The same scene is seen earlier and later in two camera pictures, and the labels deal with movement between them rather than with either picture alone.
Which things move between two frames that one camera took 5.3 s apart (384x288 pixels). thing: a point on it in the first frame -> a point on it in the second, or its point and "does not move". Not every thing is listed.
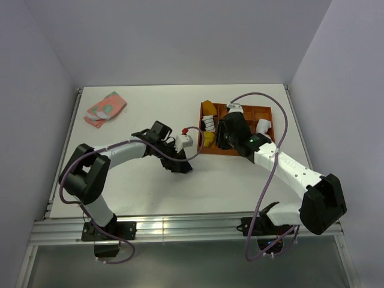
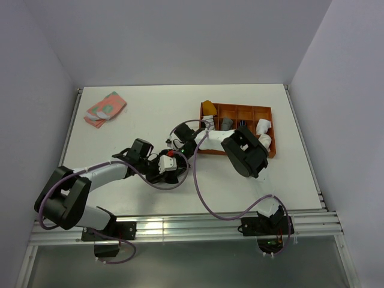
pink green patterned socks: (98, 114) does not move
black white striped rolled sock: (209, 120) does not move
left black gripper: (171, 165) -> (156, 177)
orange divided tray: (253, 113) does not move
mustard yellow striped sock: (208, 108) does not move
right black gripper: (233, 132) -> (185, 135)
